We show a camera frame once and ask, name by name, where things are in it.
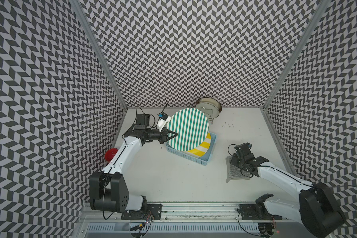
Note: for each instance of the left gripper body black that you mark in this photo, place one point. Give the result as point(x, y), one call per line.
point(154, 134)

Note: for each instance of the aluminium mounting rail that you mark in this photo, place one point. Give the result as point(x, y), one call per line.
point(200, 211)

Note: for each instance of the yellow striped plate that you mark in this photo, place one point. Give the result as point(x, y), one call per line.
point(202, 148)

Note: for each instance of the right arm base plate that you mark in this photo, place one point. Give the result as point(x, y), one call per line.
point(256, 212)

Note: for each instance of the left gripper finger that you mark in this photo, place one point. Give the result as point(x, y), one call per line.
point(166, 138)
point(168, 132)

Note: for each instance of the grey knitted dish cloth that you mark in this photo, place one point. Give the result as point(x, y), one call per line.
point(235, 173)

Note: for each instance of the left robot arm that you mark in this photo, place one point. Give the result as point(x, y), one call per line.
point(108, 190)

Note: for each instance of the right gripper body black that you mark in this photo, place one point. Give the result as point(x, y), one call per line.
point(237, 162)

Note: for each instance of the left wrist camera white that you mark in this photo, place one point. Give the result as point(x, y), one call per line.
point(163, 120)

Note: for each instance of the light blue plastic basket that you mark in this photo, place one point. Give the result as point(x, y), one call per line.
point(201, 160)

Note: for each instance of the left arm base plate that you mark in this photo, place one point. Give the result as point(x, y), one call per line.
point(152, 211)

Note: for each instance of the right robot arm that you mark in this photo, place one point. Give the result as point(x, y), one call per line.
point(314, 205)

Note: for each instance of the red round object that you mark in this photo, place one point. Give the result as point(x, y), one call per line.
point(110, 154)

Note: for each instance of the wire lid stand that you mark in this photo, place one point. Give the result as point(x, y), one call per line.
point(209, 115)

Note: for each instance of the green striped plate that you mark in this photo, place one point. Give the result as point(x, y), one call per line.
point(191, 126)

